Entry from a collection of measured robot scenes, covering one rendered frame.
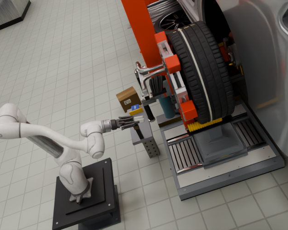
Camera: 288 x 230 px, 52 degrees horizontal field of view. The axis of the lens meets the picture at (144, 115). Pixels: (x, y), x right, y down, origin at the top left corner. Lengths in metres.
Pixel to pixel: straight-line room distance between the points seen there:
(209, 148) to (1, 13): 6.93
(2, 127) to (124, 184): 1.20
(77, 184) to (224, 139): 1.18
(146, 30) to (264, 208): 1.56
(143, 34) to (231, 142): 1.08
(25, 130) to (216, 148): 1.38
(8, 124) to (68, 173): 0.55
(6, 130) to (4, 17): 6.58
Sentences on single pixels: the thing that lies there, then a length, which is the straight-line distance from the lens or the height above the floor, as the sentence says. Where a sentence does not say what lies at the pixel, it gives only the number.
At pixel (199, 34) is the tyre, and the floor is 1.17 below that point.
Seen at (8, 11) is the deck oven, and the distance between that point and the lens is 8.35.
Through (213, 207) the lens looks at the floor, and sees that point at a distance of 2.35.
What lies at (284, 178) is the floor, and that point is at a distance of 2.45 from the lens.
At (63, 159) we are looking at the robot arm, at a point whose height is 0.58.
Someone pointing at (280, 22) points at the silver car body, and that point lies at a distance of 1.15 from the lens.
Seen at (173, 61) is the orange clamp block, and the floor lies 1.14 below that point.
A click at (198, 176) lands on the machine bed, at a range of 2.42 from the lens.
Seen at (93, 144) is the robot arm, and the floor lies 0.82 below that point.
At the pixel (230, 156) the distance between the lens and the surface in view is 2.41.
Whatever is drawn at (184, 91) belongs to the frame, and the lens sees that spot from 1.75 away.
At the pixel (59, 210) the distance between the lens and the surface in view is 2.46.
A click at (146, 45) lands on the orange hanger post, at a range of 2.41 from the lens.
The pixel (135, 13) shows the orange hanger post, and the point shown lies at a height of 1.21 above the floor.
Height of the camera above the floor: 2.03
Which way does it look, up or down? 39 degrees down
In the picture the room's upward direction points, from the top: 24 degrees counter-clockwise
